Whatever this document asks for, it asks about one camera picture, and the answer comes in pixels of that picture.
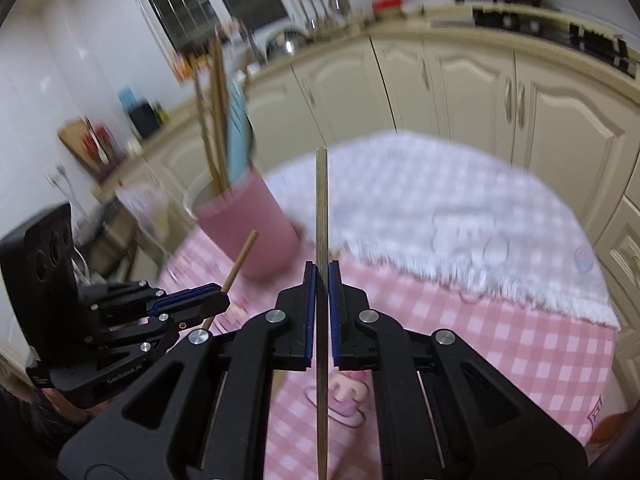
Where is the light blue knife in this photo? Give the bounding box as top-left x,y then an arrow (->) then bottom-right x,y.
227,81 -> 252,185

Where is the steel bowl by sink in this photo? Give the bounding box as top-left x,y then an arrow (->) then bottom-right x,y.
265,28 -> 314,62

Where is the black gas stove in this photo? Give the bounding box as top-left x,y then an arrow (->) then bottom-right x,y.
454,0 -> 639,79

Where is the pink utensil cup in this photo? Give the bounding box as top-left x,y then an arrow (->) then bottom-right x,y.
183,168 -> 300,281

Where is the wooden chopstick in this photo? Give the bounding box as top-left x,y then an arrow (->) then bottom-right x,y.
208,39 -> 229,193
189,53 -> 222,196

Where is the red container on counter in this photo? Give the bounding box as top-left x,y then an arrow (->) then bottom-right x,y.
372,0 -> 404,16

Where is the pink checkered tablecloth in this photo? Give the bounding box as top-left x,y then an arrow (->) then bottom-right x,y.
157,130 -> 620,479

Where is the black kettle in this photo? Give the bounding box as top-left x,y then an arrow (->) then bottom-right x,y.
128,101 -> 162,139

